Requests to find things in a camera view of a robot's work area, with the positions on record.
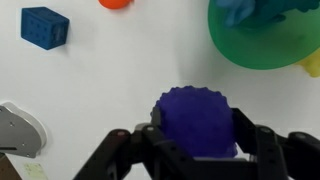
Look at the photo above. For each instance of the green translucent bowl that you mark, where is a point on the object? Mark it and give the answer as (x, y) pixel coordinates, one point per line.
(263, 46)

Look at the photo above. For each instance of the yellow spiky toy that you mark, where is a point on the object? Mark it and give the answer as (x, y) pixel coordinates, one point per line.
(313, 65)

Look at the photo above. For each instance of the orange toy figure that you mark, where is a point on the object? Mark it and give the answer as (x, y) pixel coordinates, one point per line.
(115, 2)

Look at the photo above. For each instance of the blue toy figure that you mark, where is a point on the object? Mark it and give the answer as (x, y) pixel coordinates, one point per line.
(238, 11)

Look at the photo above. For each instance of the purple spiky ball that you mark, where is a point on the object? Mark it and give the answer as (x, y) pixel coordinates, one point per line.
(196, 121)

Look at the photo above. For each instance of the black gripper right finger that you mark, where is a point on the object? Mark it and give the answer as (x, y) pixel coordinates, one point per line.
(273, 153)

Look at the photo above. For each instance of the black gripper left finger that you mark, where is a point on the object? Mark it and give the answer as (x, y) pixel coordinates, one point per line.
(153, 150)

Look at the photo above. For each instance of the dark blue block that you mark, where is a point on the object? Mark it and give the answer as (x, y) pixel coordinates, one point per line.
(45, 28)

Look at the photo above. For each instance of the grey metal plate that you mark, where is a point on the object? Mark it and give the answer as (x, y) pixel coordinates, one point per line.
(16, 133)

